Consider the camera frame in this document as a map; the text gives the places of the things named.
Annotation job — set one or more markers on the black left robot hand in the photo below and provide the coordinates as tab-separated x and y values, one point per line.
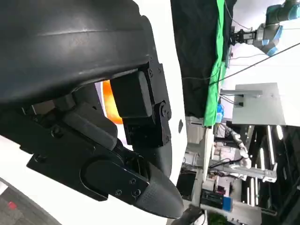
70	47

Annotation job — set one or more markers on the orange and white bread roll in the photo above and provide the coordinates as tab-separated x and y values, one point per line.
110	103

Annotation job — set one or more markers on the black cloth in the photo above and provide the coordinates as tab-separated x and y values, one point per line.
194	47

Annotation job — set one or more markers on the black round table grommet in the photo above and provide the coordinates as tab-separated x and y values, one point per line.
180	125

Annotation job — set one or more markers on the green cloth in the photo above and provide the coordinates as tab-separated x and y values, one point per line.
214	93

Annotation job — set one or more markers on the black monitor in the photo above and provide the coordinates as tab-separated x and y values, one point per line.
186	184

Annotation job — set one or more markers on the white cabinet panel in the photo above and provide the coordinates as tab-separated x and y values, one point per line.
260	105

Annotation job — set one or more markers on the small blue box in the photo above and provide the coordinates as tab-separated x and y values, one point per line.
227	203

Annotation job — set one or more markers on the aluminium frame rail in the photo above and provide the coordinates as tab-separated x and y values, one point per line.
246	172

